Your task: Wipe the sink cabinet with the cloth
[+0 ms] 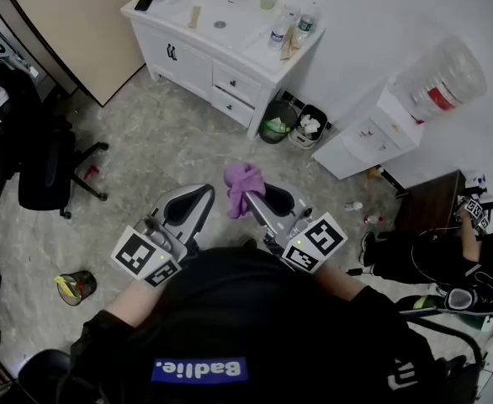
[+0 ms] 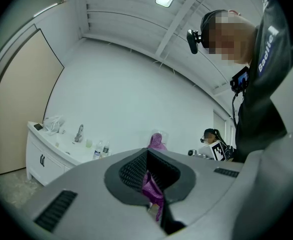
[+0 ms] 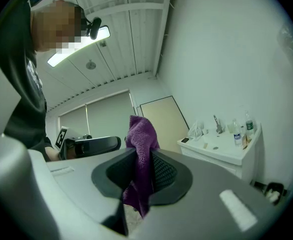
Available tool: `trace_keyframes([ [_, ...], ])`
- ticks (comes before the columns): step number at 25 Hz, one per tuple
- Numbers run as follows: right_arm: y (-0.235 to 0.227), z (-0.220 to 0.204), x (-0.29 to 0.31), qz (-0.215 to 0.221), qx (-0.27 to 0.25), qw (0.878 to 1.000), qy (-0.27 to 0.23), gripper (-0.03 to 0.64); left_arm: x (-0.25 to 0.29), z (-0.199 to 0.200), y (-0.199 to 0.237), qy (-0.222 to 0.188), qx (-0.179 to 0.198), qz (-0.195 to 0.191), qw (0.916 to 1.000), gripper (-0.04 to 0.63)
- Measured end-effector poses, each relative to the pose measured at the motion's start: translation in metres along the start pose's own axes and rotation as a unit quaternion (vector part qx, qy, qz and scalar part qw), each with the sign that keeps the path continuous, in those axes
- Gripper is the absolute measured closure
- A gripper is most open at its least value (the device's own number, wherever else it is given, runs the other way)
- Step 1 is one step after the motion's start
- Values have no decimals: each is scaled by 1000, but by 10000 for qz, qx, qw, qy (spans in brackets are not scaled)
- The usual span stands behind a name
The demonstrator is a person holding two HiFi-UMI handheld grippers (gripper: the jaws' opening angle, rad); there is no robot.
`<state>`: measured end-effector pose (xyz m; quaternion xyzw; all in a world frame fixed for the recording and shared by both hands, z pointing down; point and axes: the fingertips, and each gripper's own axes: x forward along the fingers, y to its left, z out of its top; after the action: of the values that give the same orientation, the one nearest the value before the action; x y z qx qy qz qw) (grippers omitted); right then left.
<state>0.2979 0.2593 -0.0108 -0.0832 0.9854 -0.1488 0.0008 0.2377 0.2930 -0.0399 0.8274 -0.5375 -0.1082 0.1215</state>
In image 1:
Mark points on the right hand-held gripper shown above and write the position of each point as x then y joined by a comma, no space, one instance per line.
297,234

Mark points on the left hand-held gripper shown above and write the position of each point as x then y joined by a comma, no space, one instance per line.
175,230

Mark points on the purple cloth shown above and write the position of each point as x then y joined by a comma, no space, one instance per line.
242,181

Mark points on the white sink cabinet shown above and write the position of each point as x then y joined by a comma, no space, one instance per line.
187,63

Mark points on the person's left forearm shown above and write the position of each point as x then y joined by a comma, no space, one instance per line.
135,305

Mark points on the person's right forearm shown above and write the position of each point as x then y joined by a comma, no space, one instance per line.
339,282

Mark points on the dark wooden cabinet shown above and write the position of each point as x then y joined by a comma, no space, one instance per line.
429,204

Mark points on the small clear bottle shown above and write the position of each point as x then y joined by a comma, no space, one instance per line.
353,206

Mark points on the red and white can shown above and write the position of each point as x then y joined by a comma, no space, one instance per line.
373,219

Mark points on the person's black shirt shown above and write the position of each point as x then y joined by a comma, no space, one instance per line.
246,318

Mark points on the small red object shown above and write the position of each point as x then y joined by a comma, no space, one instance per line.
91,171

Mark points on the white trash bin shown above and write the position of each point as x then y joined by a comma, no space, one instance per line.
309,126

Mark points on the black mesh trash bin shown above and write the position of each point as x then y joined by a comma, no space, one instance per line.
277,124

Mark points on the black mesh pen holder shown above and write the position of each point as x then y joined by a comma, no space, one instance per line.
78,288

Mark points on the white water dispenser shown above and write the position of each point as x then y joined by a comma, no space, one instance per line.
368,141

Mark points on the black office chair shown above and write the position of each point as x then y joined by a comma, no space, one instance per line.
40,158

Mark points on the black chair armrest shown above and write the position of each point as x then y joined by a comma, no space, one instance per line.
452,335

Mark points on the brown paper bag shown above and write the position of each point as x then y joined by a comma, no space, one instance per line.
290,44

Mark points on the black round stool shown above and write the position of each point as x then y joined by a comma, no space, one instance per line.
42,370

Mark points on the blue label water bottle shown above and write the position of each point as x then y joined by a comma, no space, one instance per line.
278,34

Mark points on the dark label water bottle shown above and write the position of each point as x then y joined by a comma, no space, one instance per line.
306,22

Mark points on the beige paper packet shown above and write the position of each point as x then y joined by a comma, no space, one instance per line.
194,17

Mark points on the clear water jug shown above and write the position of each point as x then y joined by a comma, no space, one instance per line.
444,78

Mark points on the beige door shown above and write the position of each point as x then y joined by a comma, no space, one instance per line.
82,28

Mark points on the black phone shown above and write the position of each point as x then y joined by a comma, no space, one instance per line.
144,2

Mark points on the clear plastic cup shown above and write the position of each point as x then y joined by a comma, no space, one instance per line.
268,1

